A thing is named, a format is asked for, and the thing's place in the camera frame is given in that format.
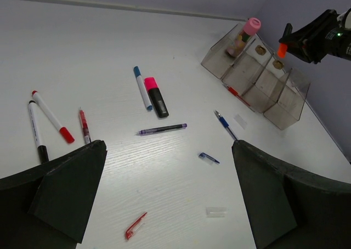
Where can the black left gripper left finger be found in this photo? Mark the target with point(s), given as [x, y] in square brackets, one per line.
[48, 206]

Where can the red cap white marker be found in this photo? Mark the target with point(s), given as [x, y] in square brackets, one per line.
[64, 132]

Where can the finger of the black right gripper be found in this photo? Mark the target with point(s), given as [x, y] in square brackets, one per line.
[287, 32]
[309, 43]

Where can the red pen beside organizer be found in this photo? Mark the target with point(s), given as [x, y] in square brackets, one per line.
[238, 96]

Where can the red gel pen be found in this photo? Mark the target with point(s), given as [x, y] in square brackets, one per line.
[84, 125]

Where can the pink cap sticker bottle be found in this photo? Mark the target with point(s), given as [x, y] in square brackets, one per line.
[250, 28]

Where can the purple gel pen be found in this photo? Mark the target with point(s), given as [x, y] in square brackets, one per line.
[161, 129]

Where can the clear acrylic organizer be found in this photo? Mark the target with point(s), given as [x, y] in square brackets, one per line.
[268, 83]

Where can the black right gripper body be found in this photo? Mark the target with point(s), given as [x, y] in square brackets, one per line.
[338, 43]

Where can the red pen cap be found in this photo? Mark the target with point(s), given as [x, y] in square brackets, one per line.
[134, 227]

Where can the blue cap white marker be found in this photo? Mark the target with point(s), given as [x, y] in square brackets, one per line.
[142, 88]

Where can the blue pen cap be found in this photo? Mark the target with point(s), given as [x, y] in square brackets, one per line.
[205, 156]

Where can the blue ballpoint pen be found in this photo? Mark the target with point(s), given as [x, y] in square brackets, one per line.
[225, 124]

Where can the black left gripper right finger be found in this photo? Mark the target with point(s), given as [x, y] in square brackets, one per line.
[289, 207]

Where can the pink cap black highlighter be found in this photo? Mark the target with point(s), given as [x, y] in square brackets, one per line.
[156, 97]

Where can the black cap white marker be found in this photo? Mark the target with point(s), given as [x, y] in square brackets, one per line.
[41, 147]

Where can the orange cap black highlighter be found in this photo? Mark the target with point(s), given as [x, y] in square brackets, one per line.
[282, 50]

